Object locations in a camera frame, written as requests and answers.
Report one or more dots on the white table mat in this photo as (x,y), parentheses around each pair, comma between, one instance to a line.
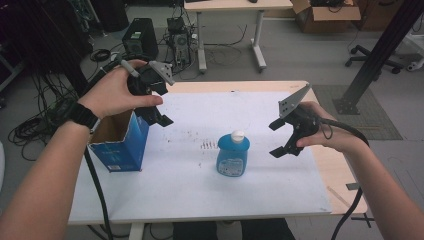
(186,193)

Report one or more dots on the grey floor mat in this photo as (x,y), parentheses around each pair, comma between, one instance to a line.
(370,113)

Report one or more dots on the black wristwatch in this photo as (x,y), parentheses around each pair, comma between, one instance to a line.
(81,115)

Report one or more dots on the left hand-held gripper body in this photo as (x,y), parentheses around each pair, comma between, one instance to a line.
(154,80)

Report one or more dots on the grey tape strip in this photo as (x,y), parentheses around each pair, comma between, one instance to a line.
(352,186)

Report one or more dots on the grey open computer tower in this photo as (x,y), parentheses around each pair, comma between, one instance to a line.
(180,43)

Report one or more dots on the black office chair base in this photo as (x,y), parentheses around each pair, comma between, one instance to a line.
(373,60)

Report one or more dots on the black computer tower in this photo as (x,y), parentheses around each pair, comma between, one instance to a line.
(141,40)

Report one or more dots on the light wooden desk white legs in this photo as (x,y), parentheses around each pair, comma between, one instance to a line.
(233,5)

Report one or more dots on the black metal stand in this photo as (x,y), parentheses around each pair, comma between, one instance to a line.
(376,56)

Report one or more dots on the black curtain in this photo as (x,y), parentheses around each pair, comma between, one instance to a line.
(40,36)

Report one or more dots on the blue bottle with white cap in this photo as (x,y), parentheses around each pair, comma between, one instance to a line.
(232,156)

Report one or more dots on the open brown cardboard box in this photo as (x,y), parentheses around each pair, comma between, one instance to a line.
(328,16)

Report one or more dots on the person's right hand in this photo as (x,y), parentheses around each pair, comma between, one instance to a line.
(336,136)

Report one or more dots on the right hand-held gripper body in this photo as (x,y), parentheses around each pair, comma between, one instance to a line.
(301,121)

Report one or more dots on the person's left hand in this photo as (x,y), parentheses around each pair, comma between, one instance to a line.
(110,93)

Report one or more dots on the blue cardboard box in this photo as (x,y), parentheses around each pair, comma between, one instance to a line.
(128,146)

